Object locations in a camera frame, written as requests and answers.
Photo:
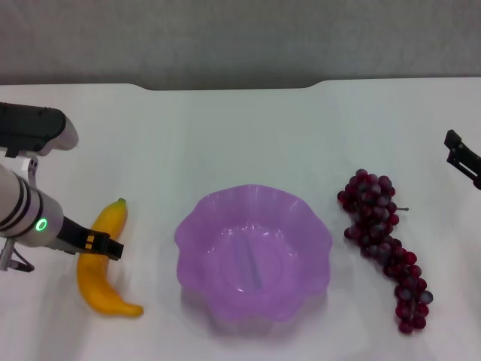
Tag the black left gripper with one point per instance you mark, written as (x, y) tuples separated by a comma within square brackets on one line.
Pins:
[(73, 235)]

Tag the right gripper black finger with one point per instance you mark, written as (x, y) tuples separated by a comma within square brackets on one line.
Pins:
[(467, 169), (460, 148)]

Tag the yellow banana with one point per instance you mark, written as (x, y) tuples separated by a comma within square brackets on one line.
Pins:
[(97, 289)]

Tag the dark red grape bunch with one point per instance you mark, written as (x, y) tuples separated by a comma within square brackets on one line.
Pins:
[(370, 214)]

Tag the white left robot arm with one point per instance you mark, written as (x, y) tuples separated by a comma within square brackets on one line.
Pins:
[(22, 210)]

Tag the purple translucent wavy bowl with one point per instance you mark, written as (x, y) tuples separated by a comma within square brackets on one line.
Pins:
[(225, 286)]

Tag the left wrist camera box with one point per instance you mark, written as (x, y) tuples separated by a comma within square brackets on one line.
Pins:
[(30, 124)]

